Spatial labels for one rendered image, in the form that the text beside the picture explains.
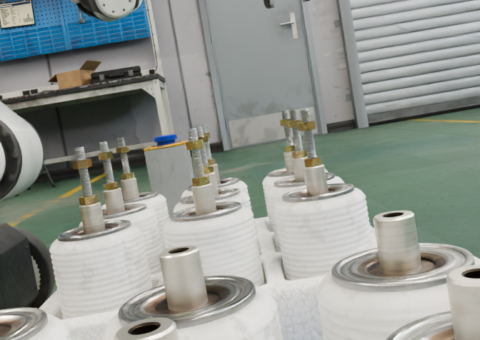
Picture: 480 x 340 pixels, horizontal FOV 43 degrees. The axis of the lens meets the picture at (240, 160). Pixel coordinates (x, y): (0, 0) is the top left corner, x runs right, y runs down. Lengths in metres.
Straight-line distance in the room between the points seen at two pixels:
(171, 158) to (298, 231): 0.44
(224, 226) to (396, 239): 0.29
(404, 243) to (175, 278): 0.12
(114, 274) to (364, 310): 0.35
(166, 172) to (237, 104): 4.73
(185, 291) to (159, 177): 0.69
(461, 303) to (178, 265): 0.16
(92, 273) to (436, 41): 5.59
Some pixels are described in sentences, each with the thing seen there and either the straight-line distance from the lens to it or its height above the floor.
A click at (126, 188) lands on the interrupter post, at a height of 0.27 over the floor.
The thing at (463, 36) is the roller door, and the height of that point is 0.69.
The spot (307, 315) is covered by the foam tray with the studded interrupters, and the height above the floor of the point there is 0.15.
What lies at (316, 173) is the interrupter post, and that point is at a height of 0.27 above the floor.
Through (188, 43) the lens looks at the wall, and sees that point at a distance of 5.77.
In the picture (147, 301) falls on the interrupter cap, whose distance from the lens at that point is 0.35.
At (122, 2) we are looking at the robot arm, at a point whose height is 0.59.
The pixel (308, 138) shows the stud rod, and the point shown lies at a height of 0.31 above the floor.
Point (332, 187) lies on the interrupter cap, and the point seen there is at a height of 0.25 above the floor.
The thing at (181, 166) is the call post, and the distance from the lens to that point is 1.01.
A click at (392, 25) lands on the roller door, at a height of 0.90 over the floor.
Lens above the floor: 0.35
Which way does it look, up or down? 5 degrees down
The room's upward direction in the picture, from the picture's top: 10 degrees counter-clockwise
